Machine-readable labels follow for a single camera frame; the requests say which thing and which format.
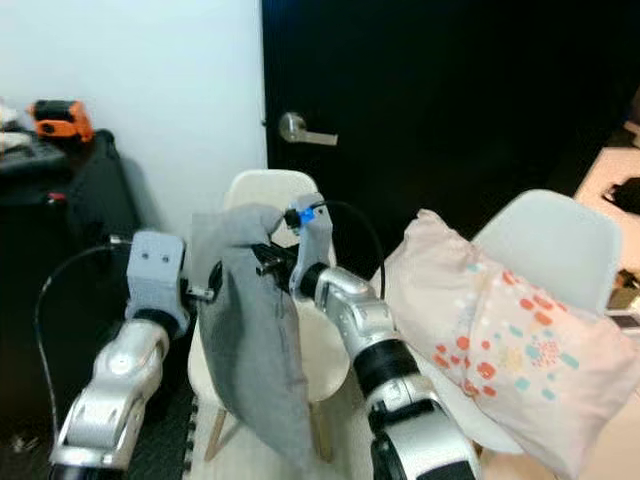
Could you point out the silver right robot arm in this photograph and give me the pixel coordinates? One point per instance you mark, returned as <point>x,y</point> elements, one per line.
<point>400,370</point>

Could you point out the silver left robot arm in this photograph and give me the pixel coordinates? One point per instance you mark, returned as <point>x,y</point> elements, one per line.
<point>110,400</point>

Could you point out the white chair with wooden legs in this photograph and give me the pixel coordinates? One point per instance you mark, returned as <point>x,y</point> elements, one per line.
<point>328,350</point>

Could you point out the pink pillow with coloured dots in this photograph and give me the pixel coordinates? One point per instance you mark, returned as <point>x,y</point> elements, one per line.
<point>520,350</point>

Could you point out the white plastic shell chair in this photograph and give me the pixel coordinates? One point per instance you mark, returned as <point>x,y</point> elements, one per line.
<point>550,245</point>

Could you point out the black suitcase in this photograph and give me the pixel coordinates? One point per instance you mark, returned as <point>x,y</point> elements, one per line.
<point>60,270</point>

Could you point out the orange and black device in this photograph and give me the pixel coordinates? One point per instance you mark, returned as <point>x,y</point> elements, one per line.
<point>62,120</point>

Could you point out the black door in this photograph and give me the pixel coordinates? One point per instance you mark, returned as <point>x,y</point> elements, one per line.
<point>450,90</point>

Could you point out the light wooden table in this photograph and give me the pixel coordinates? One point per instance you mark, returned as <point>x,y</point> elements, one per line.
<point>605,165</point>

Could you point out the black object on table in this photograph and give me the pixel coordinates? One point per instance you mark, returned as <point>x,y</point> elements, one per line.
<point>625,195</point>

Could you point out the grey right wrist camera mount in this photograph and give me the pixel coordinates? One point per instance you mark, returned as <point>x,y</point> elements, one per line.
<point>312,245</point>

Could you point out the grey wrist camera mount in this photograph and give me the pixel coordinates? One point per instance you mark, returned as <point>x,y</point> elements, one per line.
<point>157,275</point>
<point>312,245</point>

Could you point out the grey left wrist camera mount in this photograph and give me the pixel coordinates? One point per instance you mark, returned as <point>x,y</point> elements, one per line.
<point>157,275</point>

